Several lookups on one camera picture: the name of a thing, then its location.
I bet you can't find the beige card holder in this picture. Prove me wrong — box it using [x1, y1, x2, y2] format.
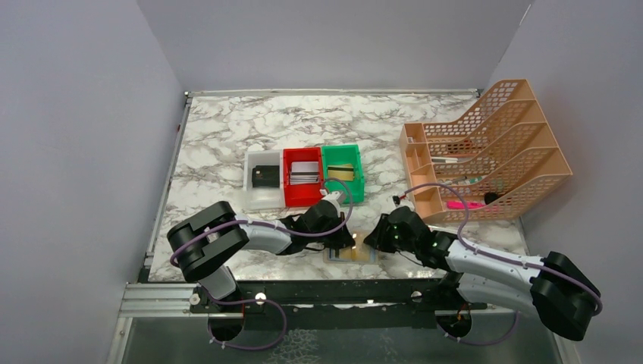
[323, 230, 378, 265]

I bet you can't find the gold credit card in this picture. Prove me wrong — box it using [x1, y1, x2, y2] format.
[348, 231, 373, 263]

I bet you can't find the green plastic bin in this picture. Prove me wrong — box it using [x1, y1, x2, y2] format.
[321, 144, 365, 203]

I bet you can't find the red plastic bin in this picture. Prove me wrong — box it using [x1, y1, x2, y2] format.
[283, 146, 323, 208]

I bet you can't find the white plastic bin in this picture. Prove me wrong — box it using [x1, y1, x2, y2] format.
[243, 149, 285, 211]

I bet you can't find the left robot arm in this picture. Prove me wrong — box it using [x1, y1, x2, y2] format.
[166, 199, 356, 312]

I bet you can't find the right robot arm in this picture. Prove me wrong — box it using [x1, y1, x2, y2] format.
[364, 206, 602, 341]

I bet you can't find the white card stack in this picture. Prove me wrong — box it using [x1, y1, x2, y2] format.
[288, 161, 320, 185]

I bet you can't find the black credit card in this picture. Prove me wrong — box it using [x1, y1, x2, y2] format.
[251, 165, 281, 188]

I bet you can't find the pink highlighter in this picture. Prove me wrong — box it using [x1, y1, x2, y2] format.
[445, 201, 486, 210]

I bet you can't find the green white pen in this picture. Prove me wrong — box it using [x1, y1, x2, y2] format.
[453, 176, 485, 185]

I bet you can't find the orange mesh file organizer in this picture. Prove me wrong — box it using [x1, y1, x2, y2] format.
[399, 79, 572, 224]

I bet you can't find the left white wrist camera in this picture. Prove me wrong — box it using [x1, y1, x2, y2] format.
[320, 189, 347, 206]

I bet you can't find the black mounting rail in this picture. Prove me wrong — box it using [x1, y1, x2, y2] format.
[138, 268, 488, 343]

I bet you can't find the aluminium frame rail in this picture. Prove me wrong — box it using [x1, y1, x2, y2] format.
[121, 278, 536, 317]

